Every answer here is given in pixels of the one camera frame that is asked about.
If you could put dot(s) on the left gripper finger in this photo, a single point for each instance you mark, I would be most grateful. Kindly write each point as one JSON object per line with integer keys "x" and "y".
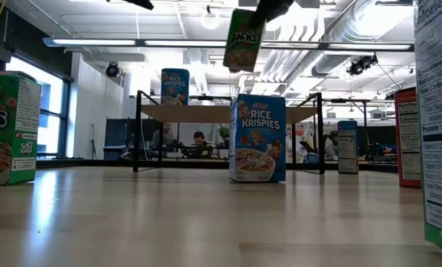
{"x": 139, "y": 3}

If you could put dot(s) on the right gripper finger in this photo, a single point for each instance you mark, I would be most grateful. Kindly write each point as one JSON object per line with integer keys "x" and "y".
{"x": 271, "y": 9}

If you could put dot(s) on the green Apple Jacks cereal box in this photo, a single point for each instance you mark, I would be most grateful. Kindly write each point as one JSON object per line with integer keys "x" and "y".
{"x": 438, "y": 130}
{"x": 9, "y": 130}
{"x": 243, "y": 44}

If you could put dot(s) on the blue Rice Krispies cereal box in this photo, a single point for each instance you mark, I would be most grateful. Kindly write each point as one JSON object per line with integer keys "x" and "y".
{"x": 175, "y": 87}
{"x": 257, "y": 133}
{"x": 347, "y": 148}

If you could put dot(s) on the red Froot Loops cereal box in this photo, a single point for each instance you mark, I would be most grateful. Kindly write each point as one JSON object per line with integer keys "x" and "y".
{"x": 408, "y": 148}

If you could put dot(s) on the black beam with light strips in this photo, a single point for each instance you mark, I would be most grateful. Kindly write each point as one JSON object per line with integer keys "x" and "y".
{"x": 95, "y": 42}

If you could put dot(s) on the round white ceiling lamp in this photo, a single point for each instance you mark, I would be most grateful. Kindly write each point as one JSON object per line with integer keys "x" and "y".
{"x": 210, "y": 20}

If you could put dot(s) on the black spotlight cluster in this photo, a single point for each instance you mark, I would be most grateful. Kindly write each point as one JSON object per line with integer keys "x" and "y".
{"x": 360, "y": 66}

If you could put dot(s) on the black monitor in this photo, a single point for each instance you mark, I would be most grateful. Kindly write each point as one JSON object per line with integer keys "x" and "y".
{"x": 121, "y": 131}

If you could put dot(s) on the potted green plant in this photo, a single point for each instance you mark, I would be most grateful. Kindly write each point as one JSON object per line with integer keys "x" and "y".
{"x": 224, "y": 132}

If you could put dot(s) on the person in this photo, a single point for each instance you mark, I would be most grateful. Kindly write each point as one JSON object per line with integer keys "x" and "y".
{"x": 167, "y": 135}
{"x": 198, "y": 137}
{"x": 332, "y": 146}

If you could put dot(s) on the large window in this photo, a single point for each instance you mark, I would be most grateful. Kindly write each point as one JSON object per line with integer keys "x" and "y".
{"x": 52, "y": 111}

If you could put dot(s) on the black ceiling camera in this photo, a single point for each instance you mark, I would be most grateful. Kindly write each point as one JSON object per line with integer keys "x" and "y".
{"x": 112, "y": 70}

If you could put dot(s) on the silver ceiling duct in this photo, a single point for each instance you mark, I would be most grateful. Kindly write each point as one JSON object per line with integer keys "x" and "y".
{"x": 354, "y": 29}

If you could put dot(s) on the wooden shelf with black frame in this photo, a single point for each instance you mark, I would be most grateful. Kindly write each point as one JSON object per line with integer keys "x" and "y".
{"x": 224, "y": 113}

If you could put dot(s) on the black aluminium table frame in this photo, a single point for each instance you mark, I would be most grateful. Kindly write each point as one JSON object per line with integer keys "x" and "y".
{"x": 95, "y": 163}

